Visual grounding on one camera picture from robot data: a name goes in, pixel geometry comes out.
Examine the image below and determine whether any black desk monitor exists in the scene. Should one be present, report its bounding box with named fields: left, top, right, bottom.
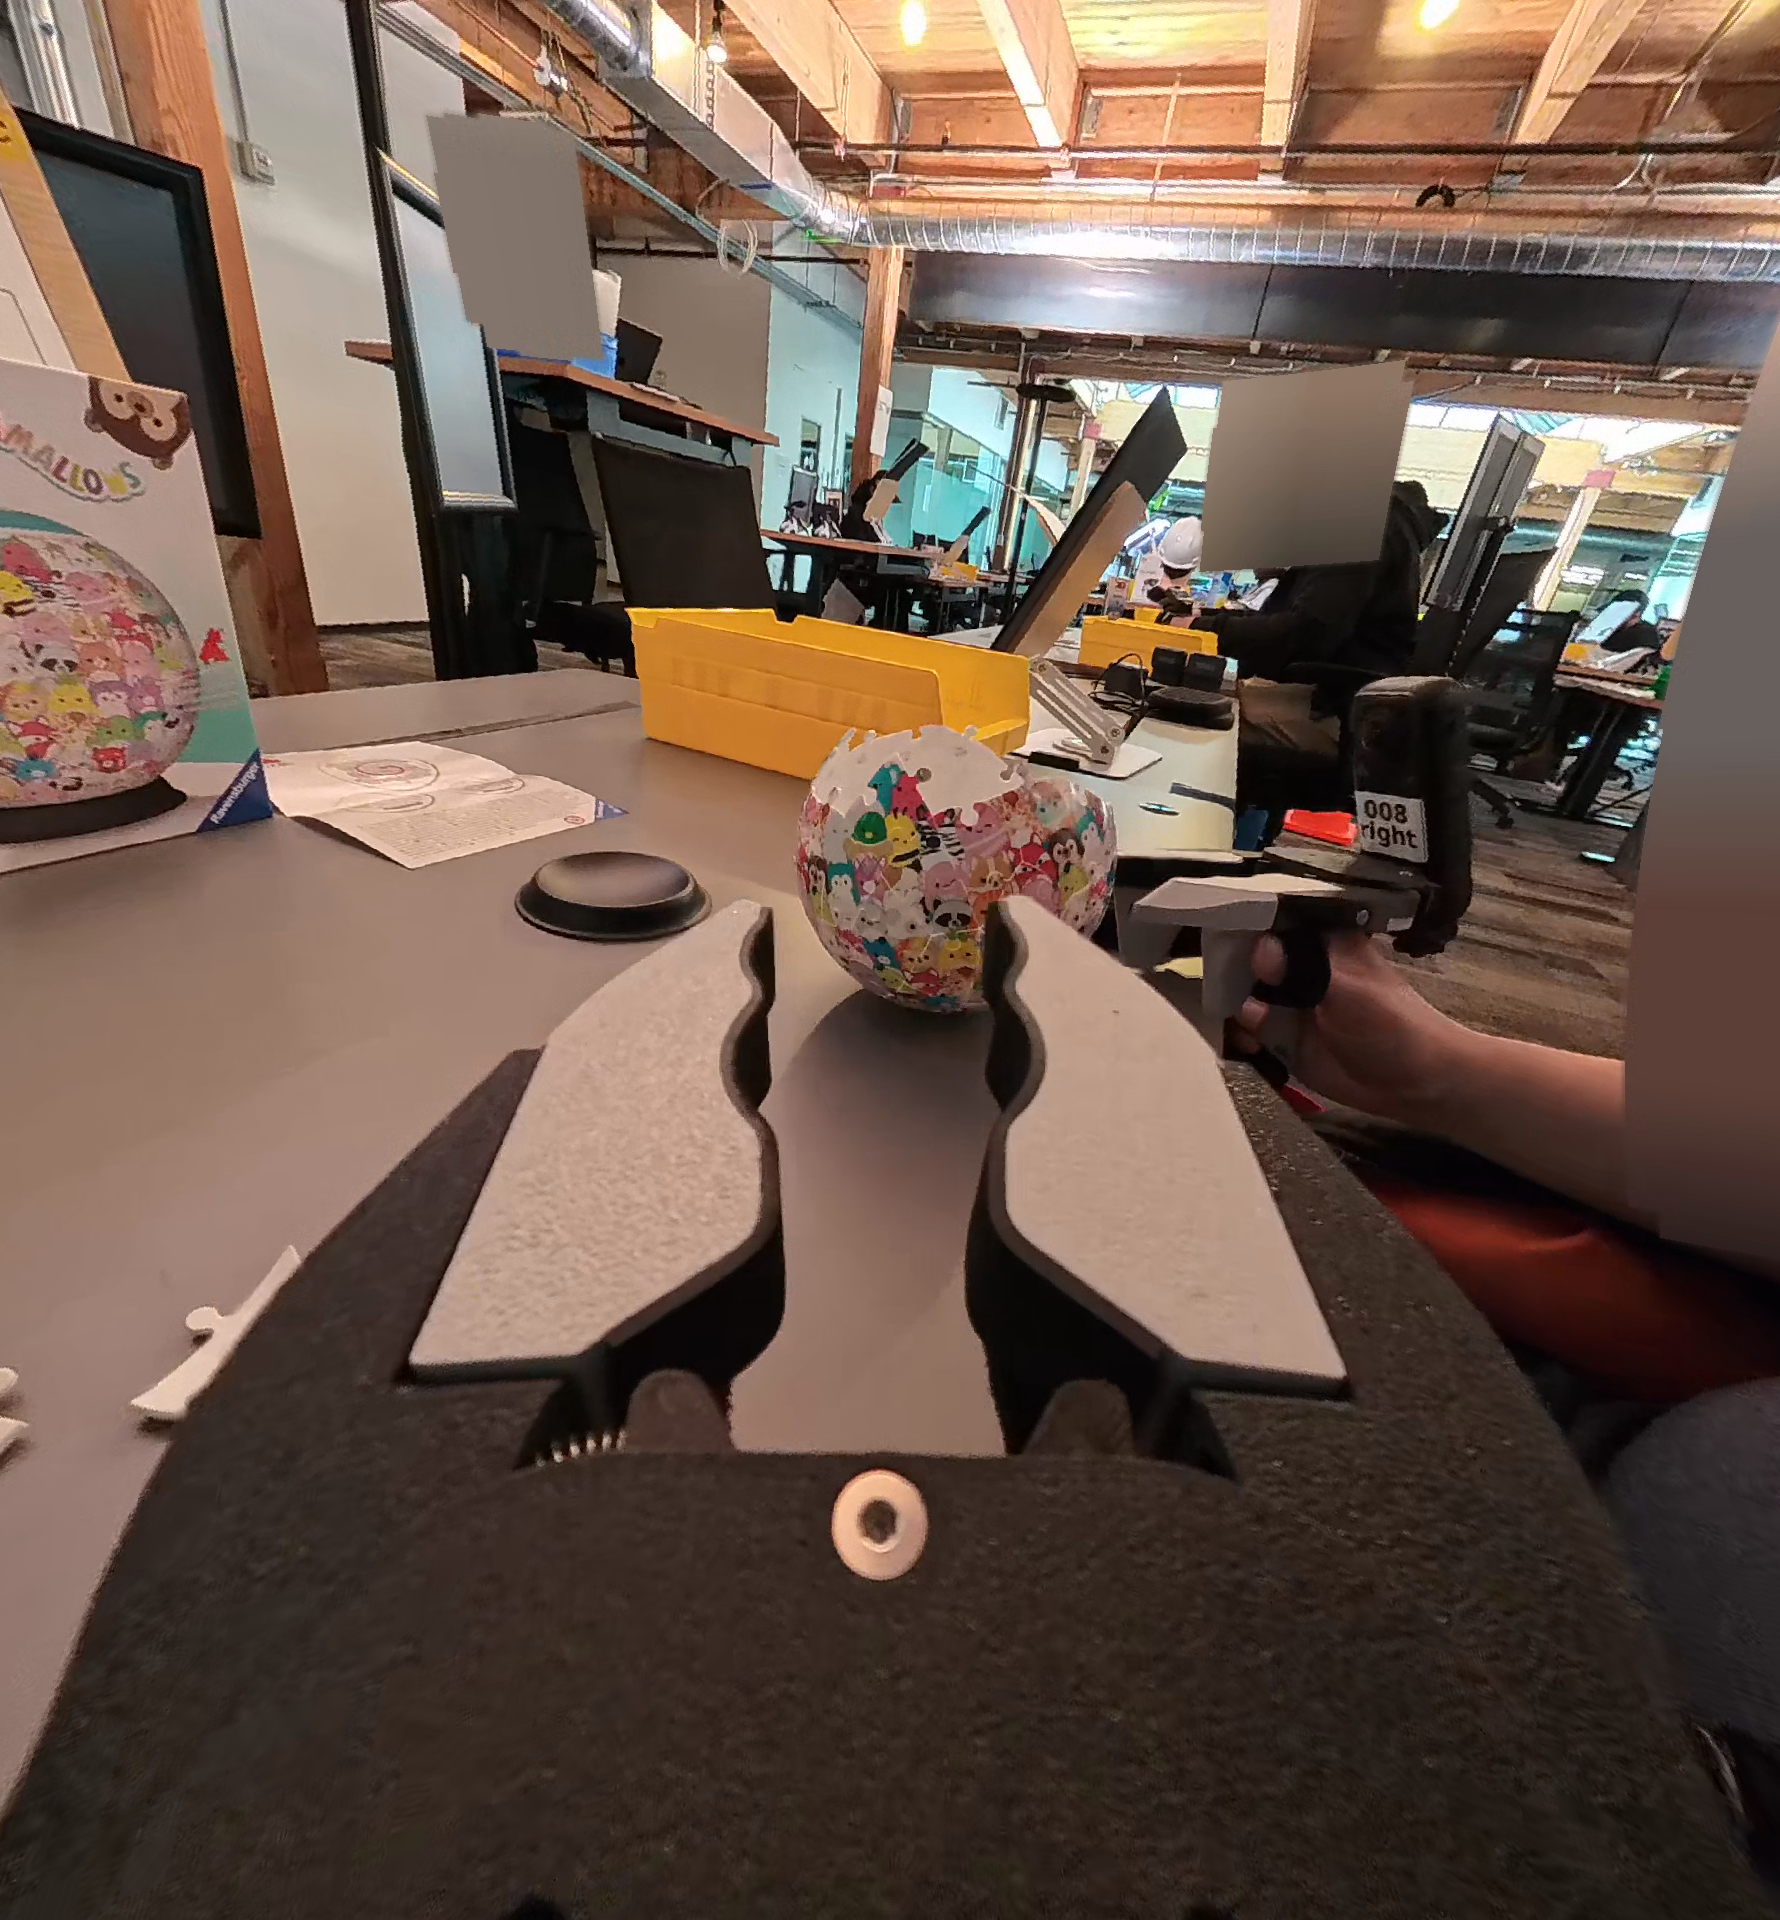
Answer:
left=1419, top=415, right=1551, bottom=621

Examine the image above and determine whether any person's orange garment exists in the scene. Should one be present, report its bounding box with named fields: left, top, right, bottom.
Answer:
left=1356, top=1157, right=1780, bottom=1390

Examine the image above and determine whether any wooden post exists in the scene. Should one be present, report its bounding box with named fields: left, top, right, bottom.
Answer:
left=99, top=0, right=331, bottom=698

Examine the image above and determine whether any black office chair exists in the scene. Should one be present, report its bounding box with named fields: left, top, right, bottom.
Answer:
left=1457, top=608, right=1585, bottom=830
left=590, top=434, right=780, bottom=664

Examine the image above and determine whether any folded instruction leaflet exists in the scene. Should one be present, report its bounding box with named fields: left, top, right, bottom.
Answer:
left=265, top=741, right=632, bottom=871

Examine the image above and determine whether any wooden top desk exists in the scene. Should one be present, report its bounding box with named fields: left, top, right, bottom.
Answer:
left=346, top=339, right=782, bottom=664

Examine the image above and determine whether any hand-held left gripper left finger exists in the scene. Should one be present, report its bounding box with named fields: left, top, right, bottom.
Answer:
left=406, top=899, right=780, bottom=1384

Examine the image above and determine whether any tilted black monitor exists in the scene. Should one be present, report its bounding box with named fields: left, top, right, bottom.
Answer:
left=991, top=387, right=1190, bottom=664

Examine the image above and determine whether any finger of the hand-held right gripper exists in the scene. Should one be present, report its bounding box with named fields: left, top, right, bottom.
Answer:
left=1126, top=873, right=1376, bottom=966

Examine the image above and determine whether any colourful puzzle ball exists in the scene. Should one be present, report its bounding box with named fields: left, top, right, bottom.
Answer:
left=794, top=724, right=1122, bottom=1017

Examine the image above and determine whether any silver ceiling duct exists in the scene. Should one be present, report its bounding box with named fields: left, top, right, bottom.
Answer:
left=807, top=189, right=1780, bottom=294

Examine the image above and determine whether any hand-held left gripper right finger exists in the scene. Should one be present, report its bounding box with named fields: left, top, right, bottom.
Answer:
left=977, top=894, right=1350, bottom=1395

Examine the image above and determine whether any person's right hand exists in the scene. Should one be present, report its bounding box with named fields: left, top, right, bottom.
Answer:
left=1227, top=937, right=1481, bottom=1122

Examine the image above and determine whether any yellow plastic bin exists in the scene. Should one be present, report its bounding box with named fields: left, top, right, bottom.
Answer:
left=1079, top=613, right=1221, bottom=674
left=627, top=608, right=1034, bottom=784

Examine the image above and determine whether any colourful puzzle box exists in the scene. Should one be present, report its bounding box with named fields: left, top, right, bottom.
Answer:
left=0, top=348, right=276, bottom=892

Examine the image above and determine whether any person's right forearm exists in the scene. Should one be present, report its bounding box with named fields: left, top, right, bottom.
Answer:
left=1438, top=1031, right=1636, bottom=1191

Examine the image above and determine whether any black ball stand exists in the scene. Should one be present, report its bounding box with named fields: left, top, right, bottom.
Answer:
left=514, top=850, right=714, bottom=944

